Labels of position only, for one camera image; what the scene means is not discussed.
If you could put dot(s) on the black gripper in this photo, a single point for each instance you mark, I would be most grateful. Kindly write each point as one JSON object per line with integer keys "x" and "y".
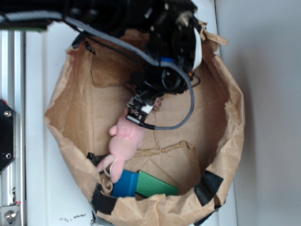
{"x": 175, "y": 45}

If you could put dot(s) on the brown wood chip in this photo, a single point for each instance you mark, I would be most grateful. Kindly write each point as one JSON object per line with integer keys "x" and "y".
{"x": 158, "y": 104}

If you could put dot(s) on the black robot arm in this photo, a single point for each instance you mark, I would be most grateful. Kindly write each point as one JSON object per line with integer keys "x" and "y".
{"x": 123, "y": 24}

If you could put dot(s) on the pink plush toy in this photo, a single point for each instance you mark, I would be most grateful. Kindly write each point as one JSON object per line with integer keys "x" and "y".
{"x": 126, "y": 139}

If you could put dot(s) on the brown paper bag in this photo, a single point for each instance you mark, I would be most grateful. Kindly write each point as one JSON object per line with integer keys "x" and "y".
{"x": 200, "y": 158}

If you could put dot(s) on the green block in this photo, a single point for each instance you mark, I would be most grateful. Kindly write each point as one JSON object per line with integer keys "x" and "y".
{"x": 149, "y": 185}

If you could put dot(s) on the blue block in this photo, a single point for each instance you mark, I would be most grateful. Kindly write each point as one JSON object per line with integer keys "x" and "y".
{"x": 127, "y": 184}

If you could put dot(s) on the black mounting plate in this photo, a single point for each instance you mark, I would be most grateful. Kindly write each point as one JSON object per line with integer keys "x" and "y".
{"x": 6, "y": 135}

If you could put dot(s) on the white plastic tray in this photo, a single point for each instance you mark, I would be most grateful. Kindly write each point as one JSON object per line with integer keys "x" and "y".
{"x": 53, "y": 197}

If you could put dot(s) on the small wrist camera board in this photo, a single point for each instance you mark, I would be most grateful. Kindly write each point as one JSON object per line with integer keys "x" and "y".
{"x": 139, "y": 109}

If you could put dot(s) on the aluminium frame rail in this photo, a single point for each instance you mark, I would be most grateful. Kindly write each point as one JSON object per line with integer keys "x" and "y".
{"x": 12, "y": 179}

